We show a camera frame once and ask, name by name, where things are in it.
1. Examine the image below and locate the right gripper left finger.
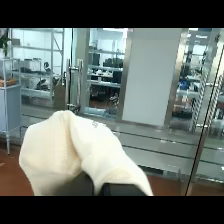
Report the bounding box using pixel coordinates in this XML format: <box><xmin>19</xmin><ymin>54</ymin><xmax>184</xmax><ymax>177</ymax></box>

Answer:
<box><xmin>54</xmin><ymin>171</ymin><xmax>95</xmax><ymax>197</ymax></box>

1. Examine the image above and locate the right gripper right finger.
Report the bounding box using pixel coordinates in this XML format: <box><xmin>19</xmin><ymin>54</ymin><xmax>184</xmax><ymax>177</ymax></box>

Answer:
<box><xmin>101</xmin><ymin>182</ymin><xmax>148</xmax><ymax>197</ymax></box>

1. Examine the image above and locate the cream garment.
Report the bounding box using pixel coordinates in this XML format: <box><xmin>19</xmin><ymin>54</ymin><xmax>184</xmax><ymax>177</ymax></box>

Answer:
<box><xmin>18</xmin><ymin>109</ymin><xmax>154</xmax><ymax>197</ymax></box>

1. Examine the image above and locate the white metal shelf rack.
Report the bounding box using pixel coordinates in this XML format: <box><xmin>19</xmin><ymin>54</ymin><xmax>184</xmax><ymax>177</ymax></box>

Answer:
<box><xmin>0</xmin><ymin>57</ymin><xmax>23</xmax><ymax>156</ymax></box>

